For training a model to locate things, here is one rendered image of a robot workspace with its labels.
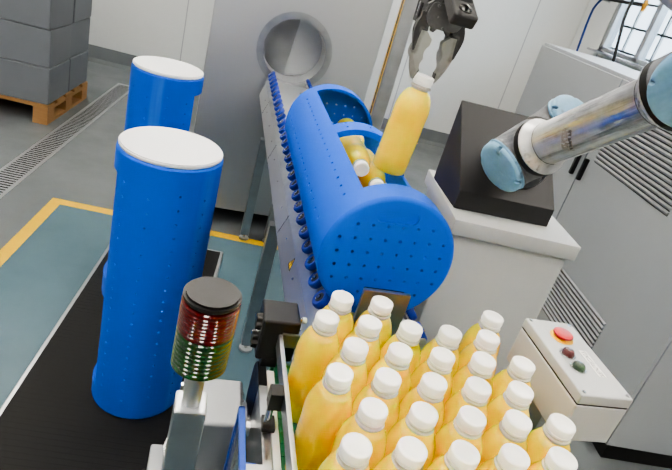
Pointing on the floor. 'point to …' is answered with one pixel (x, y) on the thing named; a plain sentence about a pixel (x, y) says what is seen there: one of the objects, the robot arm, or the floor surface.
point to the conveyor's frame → (262, 449)
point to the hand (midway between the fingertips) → (425, 75)
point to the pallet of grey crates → (45, 37)
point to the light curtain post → (397, 43)
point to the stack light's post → (184, 434)
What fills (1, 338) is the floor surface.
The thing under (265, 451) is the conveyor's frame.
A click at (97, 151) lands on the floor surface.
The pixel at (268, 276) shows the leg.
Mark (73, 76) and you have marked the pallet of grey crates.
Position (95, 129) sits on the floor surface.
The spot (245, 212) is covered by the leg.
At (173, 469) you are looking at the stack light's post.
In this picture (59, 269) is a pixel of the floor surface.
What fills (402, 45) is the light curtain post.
